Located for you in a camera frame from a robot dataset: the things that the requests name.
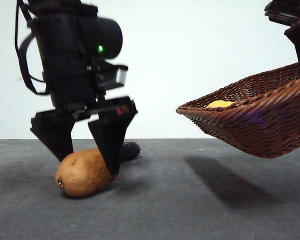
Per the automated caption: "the dark purple eggplant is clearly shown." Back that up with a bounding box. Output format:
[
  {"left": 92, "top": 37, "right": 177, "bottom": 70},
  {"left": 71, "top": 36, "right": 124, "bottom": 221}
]
[{"left": 119, "top": 141, "right": 142, "bottom": 162}]

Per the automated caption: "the brown potato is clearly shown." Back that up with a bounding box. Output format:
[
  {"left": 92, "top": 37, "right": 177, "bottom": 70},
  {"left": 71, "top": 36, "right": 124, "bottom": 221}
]
[{"left": 55, "top": 148, "right": 117, "bottom": 198}]

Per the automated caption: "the brown wicker basket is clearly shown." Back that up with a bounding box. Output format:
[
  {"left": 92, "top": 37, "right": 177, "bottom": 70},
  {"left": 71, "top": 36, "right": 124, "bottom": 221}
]
[{"left": 175, "top": 62, "right": 300, "bottom": 159}]

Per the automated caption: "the yellow corn cob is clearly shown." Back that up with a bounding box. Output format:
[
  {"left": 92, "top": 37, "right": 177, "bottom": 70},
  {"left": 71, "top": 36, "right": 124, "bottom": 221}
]
[{"left": 205, "top": 99, "right": 235, "bottom": 109}]

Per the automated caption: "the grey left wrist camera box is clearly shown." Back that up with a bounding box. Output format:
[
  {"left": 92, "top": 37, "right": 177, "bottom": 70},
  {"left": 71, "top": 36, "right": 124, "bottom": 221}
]
[{"left": 99, "top": 63, "right": 129, "bottom": 91}]

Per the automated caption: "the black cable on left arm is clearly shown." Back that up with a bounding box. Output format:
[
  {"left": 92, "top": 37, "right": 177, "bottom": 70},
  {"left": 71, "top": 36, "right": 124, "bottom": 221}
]
[{"left": 14, "top": 0, "right": 51, "bottom": 96}]

